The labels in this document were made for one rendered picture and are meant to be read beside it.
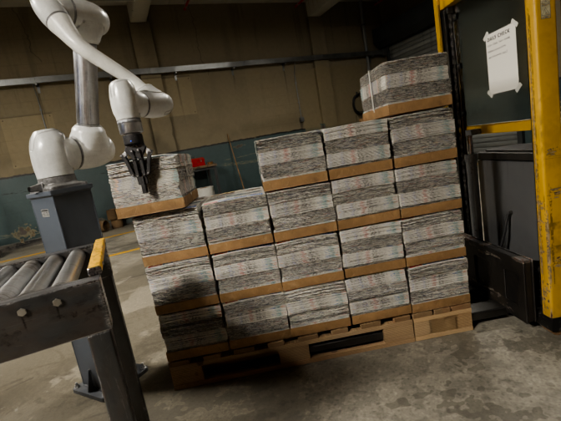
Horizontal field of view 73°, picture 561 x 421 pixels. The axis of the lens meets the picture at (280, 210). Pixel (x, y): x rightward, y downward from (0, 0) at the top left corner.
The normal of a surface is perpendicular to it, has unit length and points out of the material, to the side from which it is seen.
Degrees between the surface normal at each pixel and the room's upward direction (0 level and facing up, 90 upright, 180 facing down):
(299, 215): 90
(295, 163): 90
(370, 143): 90
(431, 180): 90
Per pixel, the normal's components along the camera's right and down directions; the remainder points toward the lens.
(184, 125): 0.40, 0.08
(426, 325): 0.07, 0.15
